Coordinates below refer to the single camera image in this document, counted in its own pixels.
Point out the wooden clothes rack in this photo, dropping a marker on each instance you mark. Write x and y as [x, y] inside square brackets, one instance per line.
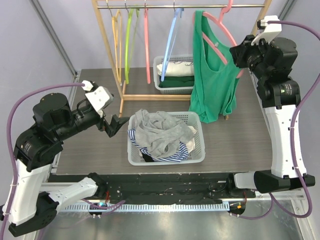
[155, 97]

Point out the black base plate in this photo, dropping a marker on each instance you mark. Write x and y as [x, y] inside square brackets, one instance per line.
[170, 188]

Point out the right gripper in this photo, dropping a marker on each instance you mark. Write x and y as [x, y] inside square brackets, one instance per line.
[240, 56]

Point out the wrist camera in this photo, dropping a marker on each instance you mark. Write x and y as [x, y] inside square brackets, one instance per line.
[98, 96]
[269, 27]

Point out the blue plastic hanger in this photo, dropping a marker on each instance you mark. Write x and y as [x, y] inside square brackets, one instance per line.
[170, 42]

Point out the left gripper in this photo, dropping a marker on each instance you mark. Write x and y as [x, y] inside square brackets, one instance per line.
[114, 126]

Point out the green tank top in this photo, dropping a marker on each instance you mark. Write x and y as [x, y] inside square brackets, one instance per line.
[215, 75]

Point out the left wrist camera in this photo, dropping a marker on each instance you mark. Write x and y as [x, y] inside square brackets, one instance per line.
[98, 96]

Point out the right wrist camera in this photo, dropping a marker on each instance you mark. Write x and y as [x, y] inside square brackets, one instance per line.
[269, 27]

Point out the yellow plastic hanger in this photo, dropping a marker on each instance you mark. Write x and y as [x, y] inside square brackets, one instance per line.
[117, 38]

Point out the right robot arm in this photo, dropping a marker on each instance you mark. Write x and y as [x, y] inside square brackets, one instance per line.
[271, 63]

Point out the grey tank top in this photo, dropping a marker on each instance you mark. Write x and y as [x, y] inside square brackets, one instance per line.
[160, 132]

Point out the white slotted cable duct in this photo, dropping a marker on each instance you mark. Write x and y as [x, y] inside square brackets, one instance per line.
[139, 208]

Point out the blue white striped tank top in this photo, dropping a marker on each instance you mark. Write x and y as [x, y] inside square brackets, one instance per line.
[181, 154]

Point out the lime green hanger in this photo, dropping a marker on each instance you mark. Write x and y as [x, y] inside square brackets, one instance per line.
[130, 38]

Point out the white plastic laundry basket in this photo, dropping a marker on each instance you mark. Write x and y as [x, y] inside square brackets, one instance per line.
[197, 155]

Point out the black tank top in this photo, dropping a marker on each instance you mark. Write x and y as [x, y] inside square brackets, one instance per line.
[147, 158]

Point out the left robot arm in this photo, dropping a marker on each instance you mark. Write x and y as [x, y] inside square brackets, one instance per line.
[28, 209]

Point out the dark green folded cloth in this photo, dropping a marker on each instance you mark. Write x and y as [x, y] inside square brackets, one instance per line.
[177, 82]

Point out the white cloth in back basket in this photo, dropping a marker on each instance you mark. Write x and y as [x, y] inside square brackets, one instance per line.
[179, 69]

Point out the pink hanger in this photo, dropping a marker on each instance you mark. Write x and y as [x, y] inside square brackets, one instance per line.
[220, 27]
[146, 44]

